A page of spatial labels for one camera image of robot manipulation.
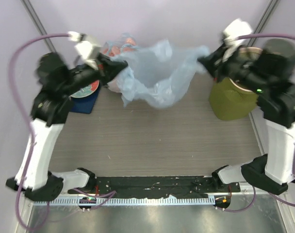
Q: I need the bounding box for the dark blue mat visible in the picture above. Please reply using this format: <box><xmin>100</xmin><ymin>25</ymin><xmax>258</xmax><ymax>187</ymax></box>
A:
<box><xmin>71</xmin><ymin>85</ymin><xmax>101</xmax><ymax>114</ymax></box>

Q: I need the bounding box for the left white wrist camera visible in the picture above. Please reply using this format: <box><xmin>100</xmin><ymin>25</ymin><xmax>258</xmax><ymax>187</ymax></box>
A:
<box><xmin>68</xmin><ymin>31</ymin><xmax>102</xmax><ymax>70</ymax></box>

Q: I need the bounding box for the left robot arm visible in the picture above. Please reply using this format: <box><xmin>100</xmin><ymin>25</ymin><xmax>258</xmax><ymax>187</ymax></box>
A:
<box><xmin>6</xmin><ymin>52</ymin><xmax>128</xmax><ymax>201</ymax></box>

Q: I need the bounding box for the bag filled with pink trash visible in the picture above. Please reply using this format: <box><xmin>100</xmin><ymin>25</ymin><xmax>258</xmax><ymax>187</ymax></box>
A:
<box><xmin>100</xmin><ymin>33</ymin><xmax>138</xmax><ymax>94</ymax></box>

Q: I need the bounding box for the green trash bin pink rim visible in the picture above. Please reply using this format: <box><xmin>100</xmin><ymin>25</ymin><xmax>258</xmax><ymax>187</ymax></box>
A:
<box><xmin>209</xmin><ymin>47</ymin><xmax>262</xmax><ymax>121</ymax></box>

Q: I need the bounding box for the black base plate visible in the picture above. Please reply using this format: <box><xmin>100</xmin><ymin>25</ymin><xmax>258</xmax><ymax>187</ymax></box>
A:
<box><xmin>89</xmin><ymin>175</ymin><xmax>242</xmax><ymax>200</ymax></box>

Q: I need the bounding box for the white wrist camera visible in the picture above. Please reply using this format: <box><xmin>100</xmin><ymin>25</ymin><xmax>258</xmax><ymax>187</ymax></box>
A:
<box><xmin>222</xmin><ymin>18</ymin><xmax>253</xmax><ymax>62</ymax></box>
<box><xmin>68</xmin><ymin>31</ymin><xmax>102</xmax><ymax>70</ymax></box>

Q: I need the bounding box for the blue plastic bag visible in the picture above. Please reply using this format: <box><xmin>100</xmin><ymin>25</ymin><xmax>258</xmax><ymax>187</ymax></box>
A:
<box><xmin>108</xmin><ymin>40</ymin><xmax>210</xmax><ymax>109</ymax></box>

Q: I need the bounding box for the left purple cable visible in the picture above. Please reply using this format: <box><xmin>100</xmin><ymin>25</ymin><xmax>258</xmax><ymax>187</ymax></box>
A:
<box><xmin>8</xmin><ymin>33</ymin><xmax>117</xmax><ymax>231</ymax></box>

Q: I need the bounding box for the red floral plate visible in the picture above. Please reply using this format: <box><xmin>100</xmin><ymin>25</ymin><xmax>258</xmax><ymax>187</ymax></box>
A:
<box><xmin>71</xmin><ymin>81</ymin><xmax>99</xmax><ymax>99</ymax></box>

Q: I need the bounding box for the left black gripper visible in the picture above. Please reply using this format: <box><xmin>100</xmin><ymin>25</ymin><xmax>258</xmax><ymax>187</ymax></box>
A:
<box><xmin>61</xmin><ymin>52</ymin><xmax>130</xmax><ymax>97</ymax></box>

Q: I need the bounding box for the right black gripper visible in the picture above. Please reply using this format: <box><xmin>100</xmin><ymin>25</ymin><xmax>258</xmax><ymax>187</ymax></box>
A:
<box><xmin>197</xmin><ymin>42</ymin><xmax>270</xmax><ymax>96</ymax></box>

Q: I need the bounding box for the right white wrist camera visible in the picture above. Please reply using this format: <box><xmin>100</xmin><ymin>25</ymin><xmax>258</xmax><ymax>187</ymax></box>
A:
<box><xmin>222</xmin><ymin>18</ymin><xmax>253</xmax><ymax>62</ymax></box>

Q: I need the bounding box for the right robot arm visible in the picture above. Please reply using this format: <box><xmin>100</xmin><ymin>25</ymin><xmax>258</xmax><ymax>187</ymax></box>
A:
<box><xmin>198</xmin><ymin>38</ymin><xmax>295</xmax><ymax>195</ymax></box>

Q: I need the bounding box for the white slotted cable duct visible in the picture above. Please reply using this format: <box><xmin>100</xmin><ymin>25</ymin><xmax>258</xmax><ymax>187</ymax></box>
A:
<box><xmin>32</xmin><ymin>196</ymin><xmax>216</xmax><ymax>206</ymax></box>

